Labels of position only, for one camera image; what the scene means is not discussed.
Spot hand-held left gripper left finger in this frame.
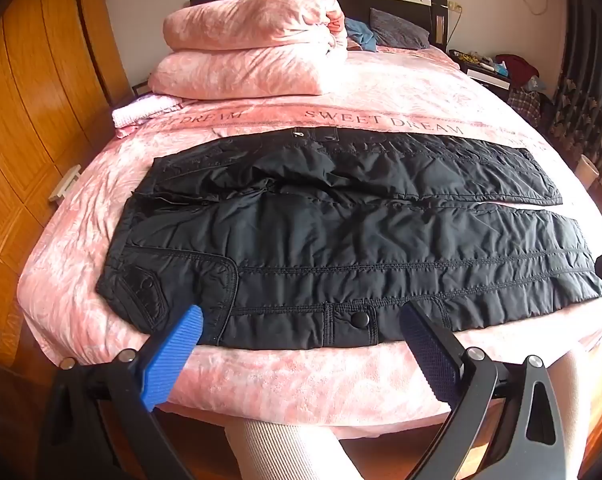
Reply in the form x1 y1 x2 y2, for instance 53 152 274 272
36 304 204 480

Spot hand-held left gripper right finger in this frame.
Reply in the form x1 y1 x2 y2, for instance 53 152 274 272
398 301 579 480

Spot black padded pants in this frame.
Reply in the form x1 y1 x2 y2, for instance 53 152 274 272
95 127 602 348

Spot white cylindrical bin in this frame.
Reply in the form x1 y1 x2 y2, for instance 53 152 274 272
576 154 602 186

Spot person's left leg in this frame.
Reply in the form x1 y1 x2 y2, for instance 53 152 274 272
224 417 362 480

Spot plaid cloth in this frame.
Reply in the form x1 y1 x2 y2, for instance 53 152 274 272
506 87 542 121

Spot dark patterned curtain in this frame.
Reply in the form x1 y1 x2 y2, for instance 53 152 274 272
543 0 602 181

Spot small white stool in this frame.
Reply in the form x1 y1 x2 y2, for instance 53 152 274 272
48 165 84 203

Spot red cloth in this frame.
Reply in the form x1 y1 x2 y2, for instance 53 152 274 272
496 53 539 86

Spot dark nightstand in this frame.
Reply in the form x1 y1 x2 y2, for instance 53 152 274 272
448 49 519 103

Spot white and pink folded towel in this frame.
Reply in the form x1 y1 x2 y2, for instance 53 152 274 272
112 94 182 128

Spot bed with pink printed sheet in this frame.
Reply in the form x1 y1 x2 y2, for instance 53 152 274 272
16 45 602 426

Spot orange wooden wardrobe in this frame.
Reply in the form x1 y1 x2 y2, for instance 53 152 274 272
0 0 129 361

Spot dark grey pillow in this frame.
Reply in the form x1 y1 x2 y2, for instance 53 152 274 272
368 7 430 51

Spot pink folded duvet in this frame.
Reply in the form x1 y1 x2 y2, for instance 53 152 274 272
147 0 349 100

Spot blue crumpled cloth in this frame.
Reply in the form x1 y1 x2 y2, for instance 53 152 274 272
344 16 379 52

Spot dark wooden headboard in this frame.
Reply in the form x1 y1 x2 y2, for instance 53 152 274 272
189 0 449 53

